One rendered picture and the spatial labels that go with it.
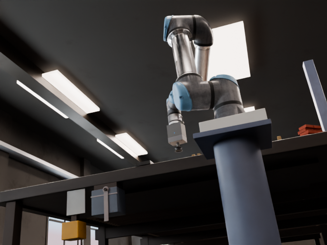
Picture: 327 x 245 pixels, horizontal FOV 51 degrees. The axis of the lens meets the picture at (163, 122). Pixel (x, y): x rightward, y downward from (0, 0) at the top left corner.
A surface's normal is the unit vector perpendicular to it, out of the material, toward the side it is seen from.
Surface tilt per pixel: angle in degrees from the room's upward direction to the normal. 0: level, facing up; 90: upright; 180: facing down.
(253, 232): 90
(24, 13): 180
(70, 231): 90
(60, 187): 90
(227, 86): 88
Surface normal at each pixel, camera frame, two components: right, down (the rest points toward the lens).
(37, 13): 0.09, 0.91
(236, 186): -0.50, -0.32
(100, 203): -0.29, -0.37
